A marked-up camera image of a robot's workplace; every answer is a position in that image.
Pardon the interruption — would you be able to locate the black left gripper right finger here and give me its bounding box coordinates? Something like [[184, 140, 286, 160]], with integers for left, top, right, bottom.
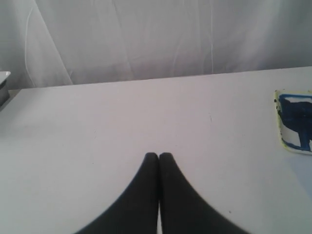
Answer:
[[159, 153, 246, 234]]

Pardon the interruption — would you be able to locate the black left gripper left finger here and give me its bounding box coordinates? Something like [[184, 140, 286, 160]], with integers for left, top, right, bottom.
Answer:
[[78, 153, 159, 234]]

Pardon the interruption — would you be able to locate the white paint tray blue paint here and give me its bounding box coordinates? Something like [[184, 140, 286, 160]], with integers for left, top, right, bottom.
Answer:
[[274, 89, 312, 155]]

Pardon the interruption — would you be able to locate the white backdrop curtain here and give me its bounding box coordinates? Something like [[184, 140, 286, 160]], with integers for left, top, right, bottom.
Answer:
[[0, 0, 312, 89]]

